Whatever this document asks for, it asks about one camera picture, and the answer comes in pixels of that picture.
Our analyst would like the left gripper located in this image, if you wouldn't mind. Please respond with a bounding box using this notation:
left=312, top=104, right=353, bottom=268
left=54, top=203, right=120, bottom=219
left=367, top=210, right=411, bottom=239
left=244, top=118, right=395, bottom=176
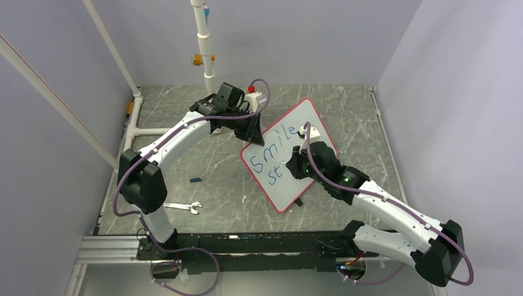
left=226, top=108, right=265, bottom=146

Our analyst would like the pink framed whiteboard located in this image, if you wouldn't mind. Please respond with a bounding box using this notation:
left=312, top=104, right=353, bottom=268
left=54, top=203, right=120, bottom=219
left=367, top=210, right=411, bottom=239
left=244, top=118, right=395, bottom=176
left=240, top=98, right=338, bottom=213

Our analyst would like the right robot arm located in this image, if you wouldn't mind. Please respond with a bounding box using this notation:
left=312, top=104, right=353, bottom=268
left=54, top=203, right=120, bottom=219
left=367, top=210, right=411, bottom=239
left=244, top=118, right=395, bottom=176
left=286, top=141, right=474, bottom=287

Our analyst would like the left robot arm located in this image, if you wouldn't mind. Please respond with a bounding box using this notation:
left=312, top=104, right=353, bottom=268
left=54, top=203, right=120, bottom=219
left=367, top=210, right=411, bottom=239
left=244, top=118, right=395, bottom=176
left=115, top=83, right=270, bottom=259

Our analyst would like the black lower whiteboard clip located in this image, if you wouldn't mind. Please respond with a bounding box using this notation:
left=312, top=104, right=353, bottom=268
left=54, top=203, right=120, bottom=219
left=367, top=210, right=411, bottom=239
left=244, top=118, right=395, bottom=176
left=294, top=198, right=303, bottom=207

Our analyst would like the orange pipe fitting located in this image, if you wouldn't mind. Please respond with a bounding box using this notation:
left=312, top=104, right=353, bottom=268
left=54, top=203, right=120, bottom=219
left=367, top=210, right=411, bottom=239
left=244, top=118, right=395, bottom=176
left=191, top=54, right=204, bottom=66

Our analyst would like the silver open-end wrench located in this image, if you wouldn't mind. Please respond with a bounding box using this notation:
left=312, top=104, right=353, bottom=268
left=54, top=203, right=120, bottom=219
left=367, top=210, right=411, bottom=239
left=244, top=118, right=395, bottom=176
left=163, top=202, right=202, bottom=215

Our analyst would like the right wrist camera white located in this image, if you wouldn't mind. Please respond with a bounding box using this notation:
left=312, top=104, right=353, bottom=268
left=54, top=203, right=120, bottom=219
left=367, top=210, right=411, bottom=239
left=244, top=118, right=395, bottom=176
left=298, top=126, right=321, bottom=146

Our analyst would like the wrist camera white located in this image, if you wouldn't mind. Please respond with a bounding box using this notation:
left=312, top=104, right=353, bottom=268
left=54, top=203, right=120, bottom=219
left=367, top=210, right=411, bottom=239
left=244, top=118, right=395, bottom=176
left=298, top=126, right=321, bottom=146
left=244, top=85, right=267, bottom=113

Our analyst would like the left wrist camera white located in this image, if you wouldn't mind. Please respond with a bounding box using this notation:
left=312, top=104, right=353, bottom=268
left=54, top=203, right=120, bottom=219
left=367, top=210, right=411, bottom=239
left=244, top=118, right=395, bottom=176
left=244, top=85, right=267, bottom=113

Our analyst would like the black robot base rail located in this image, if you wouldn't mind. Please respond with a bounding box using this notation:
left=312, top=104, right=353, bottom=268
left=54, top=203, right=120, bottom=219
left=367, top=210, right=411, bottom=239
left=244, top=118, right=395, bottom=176
left=136, top=231, right=363, bottom=274

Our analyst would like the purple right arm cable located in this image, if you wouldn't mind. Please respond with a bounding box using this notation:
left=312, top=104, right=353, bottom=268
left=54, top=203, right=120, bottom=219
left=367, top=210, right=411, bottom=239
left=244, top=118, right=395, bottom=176
left=300, top=121, right=475, bottom=287

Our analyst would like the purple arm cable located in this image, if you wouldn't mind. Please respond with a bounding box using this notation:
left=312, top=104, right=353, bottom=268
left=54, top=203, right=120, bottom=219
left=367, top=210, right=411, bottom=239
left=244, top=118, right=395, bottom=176
left=300, top=121, right=475, bottom=287
left=112, top=78, right=271, bottom=296

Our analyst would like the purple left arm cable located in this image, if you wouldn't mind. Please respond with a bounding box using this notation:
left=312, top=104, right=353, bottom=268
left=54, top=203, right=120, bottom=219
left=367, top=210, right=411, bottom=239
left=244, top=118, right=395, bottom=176
left=112, top=78, right=271, bottom=296

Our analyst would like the white pvc pipe frame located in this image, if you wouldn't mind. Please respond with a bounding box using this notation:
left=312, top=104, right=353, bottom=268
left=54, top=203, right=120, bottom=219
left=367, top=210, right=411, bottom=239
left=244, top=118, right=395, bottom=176
left=1, top=1, right=216, bottom=170

